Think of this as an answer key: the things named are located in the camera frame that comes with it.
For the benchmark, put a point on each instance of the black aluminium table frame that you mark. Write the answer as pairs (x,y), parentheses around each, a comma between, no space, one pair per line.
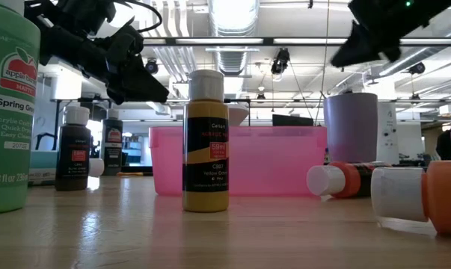
(139,169)

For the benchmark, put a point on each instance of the yellow ochre paint bottle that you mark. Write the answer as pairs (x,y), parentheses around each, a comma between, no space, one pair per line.
(206,194)

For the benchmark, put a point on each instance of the lilac plastic cup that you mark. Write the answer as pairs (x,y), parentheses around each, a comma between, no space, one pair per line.
(350,130)

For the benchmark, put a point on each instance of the black paint bottle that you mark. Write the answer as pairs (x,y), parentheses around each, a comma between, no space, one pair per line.
(113,157)

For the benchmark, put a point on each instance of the black background robot arm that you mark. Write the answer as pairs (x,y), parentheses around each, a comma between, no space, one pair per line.
(47,140)

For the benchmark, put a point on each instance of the black ceiling spotlight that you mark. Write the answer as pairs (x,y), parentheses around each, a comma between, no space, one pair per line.
(417,68)
(151,67)

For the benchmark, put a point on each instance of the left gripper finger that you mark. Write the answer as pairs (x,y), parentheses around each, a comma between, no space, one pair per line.
(143,87)
(116,98)

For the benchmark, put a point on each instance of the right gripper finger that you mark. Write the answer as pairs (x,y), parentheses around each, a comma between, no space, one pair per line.
(359,48)
(392,53)

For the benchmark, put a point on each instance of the large green paint bottle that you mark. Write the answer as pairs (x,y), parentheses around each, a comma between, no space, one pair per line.
(8,112)

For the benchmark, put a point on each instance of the black overhead light rail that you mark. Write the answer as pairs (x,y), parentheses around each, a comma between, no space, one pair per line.
(266,41)

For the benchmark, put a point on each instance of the blue lit shelving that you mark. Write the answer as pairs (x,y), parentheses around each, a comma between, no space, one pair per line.
(135,149)

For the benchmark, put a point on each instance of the small dark brown paint bottle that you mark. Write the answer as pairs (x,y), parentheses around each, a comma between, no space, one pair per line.
(73,164)

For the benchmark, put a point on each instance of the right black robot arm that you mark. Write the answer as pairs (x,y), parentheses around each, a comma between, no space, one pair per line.
(431,9)

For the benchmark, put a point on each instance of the pink translucent plastic bin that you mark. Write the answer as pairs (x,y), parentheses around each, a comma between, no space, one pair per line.
(270,164)

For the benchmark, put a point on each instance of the red-orange paint bottle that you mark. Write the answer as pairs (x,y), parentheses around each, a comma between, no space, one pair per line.
(346,179)

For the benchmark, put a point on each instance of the black background monitor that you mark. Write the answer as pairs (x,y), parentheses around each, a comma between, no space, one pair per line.
(292,120)

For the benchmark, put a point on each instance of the black hanging camera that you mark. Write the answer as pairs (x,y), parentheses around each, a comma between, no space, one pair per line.
(281,60)

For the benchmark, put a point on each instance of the person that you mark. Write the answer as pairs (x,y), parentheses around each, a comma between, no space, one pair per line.
(445,145)

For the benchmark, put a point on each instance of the silver ventilation duct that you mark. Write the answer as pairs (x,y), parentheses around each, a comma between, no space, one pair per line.
(232,18)

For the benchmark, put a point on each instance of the orange paint bottle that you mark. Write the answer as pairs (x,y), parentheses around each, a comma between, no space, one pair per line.
(444,198)

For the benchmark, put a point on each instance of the white pillar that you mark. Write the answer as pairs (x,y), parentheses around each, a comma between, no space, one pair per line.
(389,134)

